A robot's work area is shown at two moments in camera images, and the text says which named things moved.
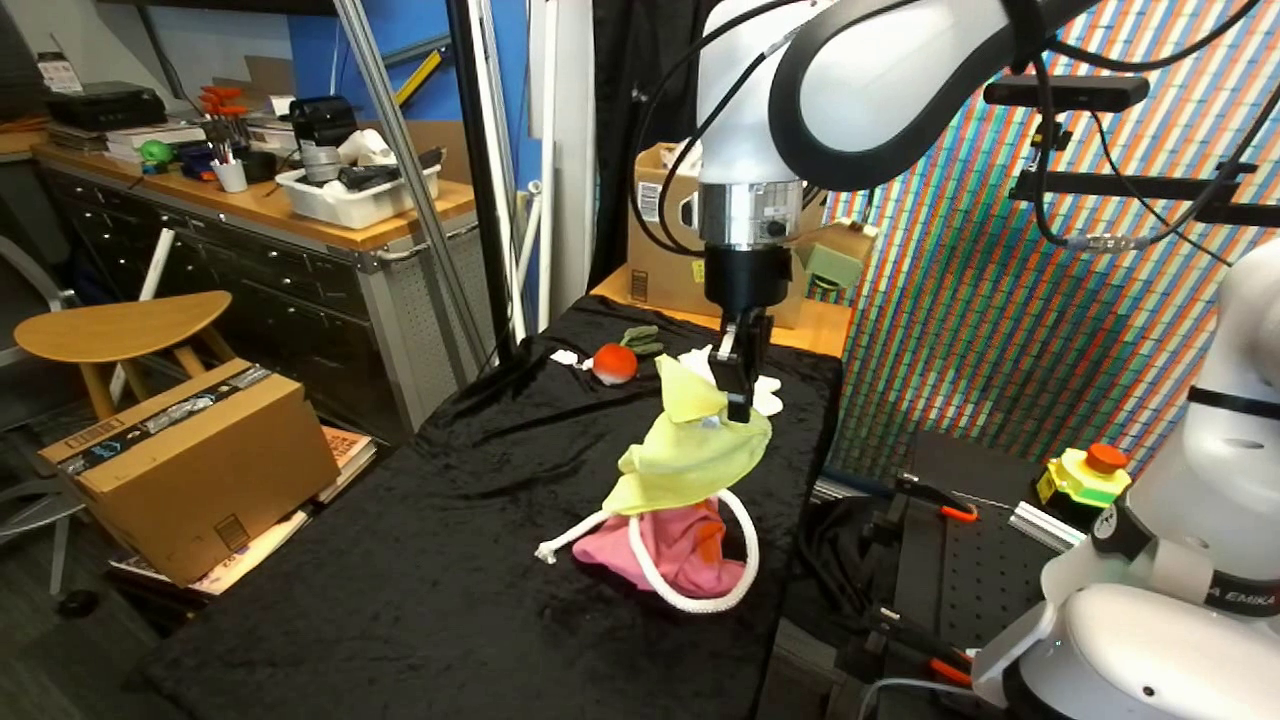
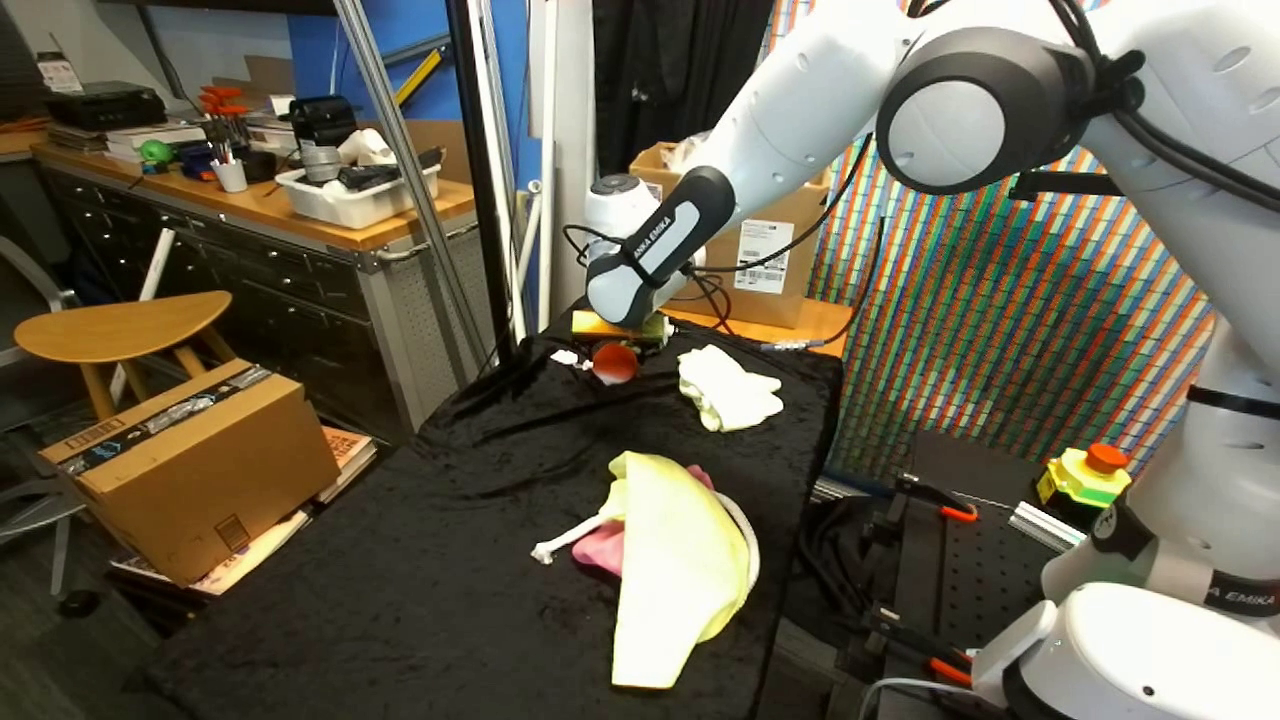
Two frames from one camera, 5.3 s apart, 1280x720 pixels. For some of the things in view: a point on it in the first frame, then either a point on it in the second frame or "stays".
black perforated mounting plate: (970, 567) stays
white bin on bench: (357, 199) stays
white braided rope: (639, 526) stays
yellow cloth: (697, 449) to (686, 572)
